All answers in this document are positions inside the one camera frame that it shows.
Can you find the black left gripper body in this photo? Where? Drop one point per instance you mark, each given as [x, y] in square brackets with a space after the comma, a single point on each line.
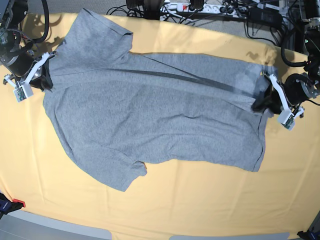
[299, 88]

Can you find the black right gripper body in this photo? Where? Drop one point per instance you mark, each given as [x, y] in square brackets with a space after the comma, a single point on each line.
[19, 65]

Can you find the grey t-shirt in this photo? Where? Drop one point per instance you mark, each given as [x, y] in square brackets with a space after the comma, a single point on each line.
[115, 111]

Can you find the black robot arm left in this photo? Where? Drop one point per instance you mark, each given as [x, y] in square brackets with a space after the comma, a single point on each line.
[311, 37]

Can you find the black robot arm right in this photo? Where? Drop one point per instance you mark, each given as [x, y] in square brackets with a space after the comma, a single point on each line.
[16, 52]

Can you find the black power adapter box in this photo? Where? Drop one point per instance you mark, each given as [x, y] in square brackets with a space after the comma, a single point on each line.
[265, 17]

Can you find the yellow tablecloth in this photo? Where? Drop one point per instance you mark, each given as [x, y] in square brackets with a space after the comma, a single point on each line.
[174, 197]

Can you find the white power strip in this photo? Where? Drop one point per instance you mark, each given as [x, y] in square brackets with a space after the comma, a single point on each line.
[184, 10]

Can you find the red and black clamp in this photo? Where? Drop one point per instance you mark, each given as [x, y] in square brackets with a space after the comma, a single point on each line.
[8, 206]

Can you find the black clamp right corner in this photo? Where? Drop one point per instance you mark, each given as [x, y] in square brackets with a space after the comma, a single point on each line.
[313, 233]

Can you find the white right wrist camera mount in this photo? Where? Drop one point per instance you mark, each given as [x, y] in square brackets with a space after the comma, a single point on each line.
[23, 89]

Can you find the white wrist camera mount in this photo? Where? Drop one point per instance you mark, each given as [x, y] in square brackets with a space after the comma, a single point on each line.
[288, 115]
[23, 89]

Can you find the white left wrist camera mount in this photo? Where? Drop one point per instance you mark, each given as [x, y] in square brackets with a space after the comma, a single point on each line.
[288, 115]

